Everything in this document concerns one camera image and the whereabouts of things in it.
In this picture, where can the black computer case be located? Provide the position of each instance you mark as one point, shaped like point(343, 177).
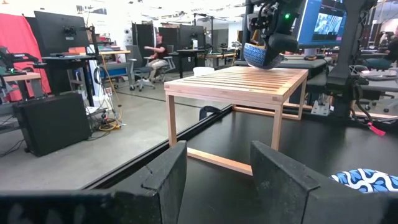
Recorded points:
point(53, 123)

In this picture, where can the person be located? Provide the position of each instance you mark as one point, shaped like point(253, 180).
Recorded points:
point(393, 49)
point(160, 53)

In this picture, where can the black desk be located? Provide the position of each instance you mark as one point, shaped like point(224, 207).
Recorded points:
point(68, 59)
point(189, 51)

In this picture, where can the black background robot arm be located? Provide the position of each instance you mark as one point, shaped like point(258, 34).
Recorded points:
point(18, 57)

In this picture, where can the grey office chair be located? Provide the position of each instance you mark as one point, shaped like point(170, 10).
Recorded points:
point(135, 57)

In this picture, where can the metal mounting bracket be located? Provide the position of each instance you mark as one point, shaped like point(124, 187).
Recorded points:
point(320, 109)

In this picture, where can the black clamp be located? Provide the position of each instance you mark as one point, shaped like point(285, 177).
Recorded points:
point(206, 109)

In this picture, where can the red cloth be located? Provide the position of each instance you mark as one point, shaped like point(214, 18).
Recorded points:
point(18, 34)

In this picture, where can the wooden slatted shelf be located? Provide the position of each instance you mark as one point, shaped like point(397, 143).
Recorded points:
point(242, 82)

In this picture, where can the blue screen monitor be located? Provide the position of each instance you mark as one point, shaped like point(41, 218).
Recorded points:
point(323, 25)

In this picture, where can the black monitor back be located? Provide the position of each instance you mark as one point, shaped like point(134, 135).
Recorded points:
point(59, 31)

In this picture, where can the grey padded table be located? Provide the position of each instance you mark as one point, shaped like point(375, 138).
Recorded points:
point(298, 63)

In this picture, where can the blue white patterned plate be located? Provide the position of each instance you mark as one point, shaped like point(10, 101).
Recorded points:
point(363, 180)

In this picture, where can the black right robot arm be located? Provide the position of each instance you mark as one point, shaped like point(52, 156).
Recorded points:
point(348, 46)

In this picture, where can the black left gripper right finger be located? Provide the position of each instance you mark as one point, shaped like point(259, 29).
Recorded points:
point(280, 193)

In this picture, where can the black partition panel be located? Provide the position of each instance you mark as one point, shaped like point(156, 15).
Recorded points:
point(143, 37)
point(183, 35)

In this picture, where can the red tag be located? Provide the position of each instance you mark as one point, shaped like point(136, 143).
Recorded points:
point(377, 130)

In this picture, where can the dark blue geometric bowl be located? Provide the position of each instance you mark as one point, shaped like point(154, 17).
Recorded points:
point(255, 56)

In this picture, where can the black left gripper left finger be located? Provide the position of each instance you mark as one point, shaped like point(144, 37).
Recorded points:
point(161, 186)

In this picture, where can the black frame post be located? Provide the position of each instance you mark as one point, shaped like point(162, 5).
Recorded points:
point(247, 37)

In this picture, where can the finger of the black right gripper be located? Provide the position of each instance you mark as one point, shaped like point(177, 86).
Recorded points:
point(284, 43)

